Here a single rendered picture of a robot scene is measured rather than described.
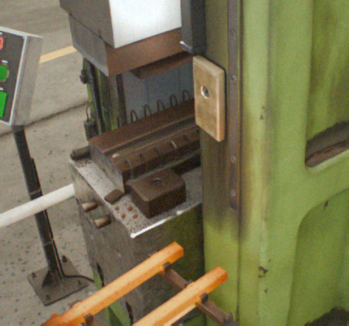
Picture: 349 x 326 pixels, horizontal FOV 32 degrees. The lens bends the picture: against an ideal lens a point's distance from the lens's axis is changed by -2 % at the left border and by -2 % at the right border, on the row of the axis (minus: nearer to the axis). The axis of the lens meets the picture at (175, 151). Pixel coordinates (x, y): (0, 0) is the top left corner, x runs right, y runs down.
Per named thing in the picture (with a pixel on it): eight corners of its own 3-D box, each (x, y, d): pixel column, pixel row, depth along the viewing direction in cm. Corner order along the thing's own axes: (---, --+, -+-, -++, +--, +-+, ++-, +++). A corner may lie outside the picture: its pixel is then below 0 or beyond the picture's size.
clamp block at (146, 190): (148, 220, 154) (146, 201, 150) (131, 202, 159) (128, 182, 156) (188, 201, 158) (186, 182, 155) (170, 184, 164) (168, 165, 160)
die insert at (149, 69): (140, 79, 151) (138, 58, 147) (125, 69, 156) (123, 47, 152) (237, 45, 163) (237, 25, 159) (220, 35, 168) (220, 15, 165)
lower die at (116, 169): (124, 195, 162) (121, 169, 157) (90, 157, 176) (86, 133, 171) (250, 139, 179) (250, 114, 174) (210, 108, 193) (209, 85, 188)
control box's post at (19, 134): (55, 286, 257) (-2, 62, 192) (51, 281, 259) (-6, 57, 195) (63, 282, 258) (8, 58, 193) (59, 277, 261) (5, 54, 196)
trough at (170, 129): (112, 164, 161) (112, 160, 160) (103, 154, 165) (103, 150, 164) (240, 111, 178) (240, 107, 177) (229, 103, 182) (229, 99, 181)
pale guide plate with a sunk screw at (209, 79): (218, 142, 133) (216, 73, 122) (195, 123, 139) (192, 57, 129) (226, 139, 134) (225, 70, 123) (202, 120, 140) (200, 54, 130)
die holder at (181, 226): (147, 343, 176) (132, 235, 149) (89, 265, 202) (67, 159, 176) (293, 260, 199) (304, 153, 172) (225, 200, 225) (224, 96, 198)
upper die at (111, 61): (108, 78, 141) (103, 40, 135) (72, 47, 154) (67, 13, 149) (252, 28, 158) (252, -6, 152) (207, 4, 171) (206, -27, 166)
